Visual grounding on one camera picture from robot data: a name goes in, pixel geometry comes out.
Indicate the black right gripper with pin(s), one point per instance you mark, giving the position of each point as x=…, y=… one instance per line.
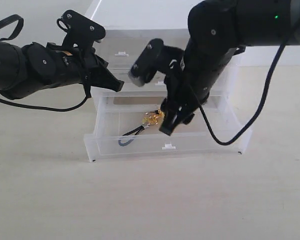
x=179, y=105

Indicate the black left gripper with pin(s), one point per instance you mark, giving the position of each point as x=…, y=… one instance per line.
x=70, y=69

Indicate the gold keychain with black strap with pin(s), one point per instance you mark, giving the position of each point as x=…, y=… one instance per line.
x=151, y=118

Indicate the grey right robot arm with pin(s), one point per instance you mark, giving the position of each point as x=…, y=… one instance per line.
x=219, y=30

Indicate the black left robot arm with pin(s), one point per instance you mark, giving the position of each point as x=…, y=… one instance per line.
x=34, y=67

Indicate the white plastic drawer cabinet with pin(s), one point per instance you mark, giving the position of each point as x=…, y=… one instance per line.
x=164, y=19

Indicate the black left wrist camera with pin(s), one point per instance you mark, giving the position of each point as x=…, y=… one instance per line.
x=80, y=30

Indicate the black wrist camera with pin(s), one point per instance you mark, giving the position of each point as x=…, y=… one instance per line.
x=80, y=30
x=143, y=69

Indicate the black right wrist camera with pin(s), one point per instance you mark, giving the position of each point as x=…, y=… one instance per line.
x=143, y=69

